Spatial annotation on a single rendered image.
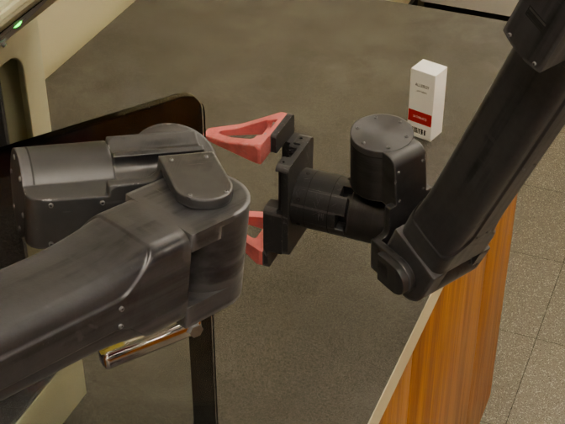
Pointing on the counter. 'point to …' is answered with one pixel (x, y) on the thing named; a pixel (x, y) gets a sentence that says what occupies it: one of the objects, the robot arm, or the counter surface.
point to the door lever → (145, 344)
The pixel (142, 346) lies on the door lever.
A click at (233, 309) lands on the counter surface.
